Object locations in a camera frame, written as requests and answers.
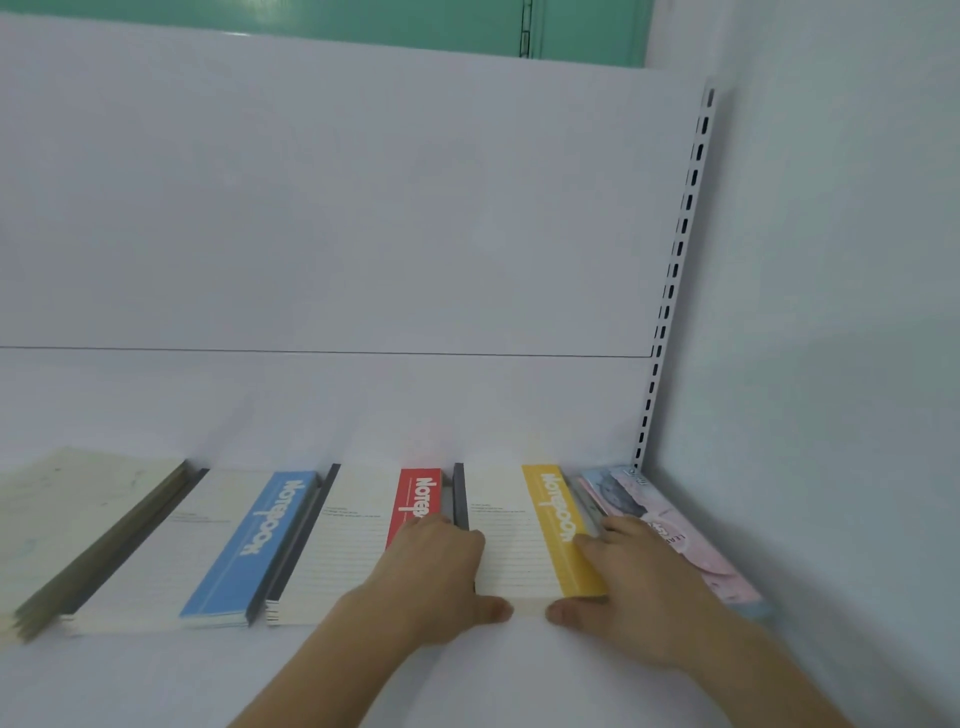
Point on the person's right hand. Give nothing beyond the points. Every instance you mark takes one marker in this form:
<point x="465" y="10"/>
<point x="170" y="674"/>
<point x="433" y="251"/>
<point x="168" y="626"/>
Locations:
<point x="652" y="600"/>

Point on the person's left hand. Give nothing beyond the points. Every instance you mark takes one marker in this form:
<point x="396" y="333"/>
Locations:
<point x="435" y="585"/>

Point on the yellow-striped white notebook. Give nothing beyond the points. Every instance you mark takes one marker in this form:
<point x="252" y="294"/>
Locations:
<point x="502" y="525"/>

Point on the red-striped white notebook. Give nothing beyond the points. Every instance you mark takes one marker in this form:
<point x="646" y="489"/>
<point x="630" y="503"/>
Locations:
<point x="352" y="540"/>

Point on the blue-striped white notebook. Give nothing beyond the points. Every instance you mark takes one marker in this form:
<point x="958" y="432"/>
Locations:
<point x="150" y="570"/>

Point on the stack of cream notebooks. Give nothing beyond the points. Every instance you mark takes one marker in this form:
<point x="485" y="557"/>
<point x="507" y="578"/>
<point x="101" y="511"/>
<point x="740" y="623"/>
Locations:
<point x="60" y="510"/>

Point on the person's right forearm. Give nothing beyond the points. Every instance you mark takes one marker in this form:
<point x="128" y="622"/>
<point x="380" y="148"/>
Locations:
<point x="772" y="682"/>

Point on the person's left forearm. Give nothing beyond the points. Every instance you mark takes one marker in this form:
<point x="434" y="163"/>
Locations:
<point x="322" y="675"/>

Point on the pink packets bundle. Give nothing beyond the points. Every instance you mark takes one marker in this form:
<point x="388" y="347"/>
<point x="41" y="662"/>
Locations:
<point x="697" y="547"/>

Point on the white metal shelf board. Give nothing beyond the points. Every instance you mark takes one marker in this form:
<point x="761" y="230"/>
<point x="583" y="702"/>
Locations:
<point x="150" y="675"/>

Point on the white slotted shelf upright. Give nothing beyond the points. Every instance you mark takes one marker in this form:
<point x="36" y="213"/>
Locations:
<point x="679" y="247"/>

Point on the white shelf back panel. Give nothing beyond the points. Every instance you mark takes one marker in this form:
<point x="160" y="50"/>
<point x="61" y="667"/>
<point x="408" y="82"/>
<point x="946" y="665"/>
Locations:
<point x="300" y="187"/>

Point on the green door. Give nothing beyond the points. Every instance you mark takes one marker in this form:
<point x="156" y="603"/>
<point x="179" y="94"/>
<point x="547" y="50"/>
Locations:
<point x="375" y="22"/>

